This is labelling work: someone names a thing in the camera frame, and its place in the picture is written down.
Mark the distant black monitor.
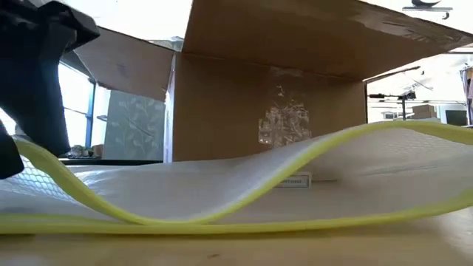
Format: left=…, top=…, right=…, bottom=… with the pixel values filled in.
left=445, top=109, right=469, bottom=127

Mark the black camera stand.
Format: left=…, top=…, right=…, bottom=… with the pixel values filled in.
left=368, top=90, right=418, bottom=121

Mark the distant cardboard box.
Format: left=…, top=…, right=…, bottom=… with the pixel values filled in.
left=412, top=104, right=438, bottom=120

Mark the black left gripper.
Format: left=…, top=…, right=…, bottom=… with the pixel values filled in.
left=0, top=0, right=101, bottom=157

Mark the clear pouch with green edge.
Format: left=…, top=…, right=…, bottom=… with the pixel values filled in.
left=0, top=120, right=473, bottom=236

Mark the black office desk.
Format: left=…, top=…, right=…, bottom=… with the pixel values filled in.
left=58, top=157, right=164, bottom=166

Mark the brown cardboard box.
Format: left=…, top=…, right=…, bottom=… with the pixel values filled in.
left=61, top=0, right=473, bottom=163

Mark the blue window frame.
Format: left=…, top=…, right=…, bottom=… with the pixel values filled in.
left=58, top=61, right=98, bottom=149

